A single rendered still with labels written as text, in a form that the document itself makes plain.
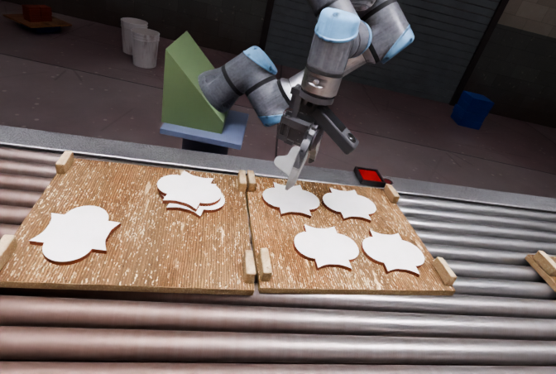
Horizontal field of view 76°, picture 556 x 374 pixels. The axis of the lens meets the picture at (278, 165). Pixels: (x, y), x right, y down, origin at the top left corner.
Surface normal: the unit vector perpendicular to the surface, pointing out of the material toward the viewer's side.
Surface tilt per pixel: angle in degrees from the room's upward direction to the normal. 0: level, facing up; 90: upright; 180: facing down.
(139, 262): 0
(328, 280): 0
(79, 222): 0
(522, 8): 90
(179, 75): 90
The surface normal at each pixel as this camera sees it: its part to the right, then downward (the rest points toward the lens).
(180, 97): 0.00, 0.51
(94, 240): 0.22, -0.84
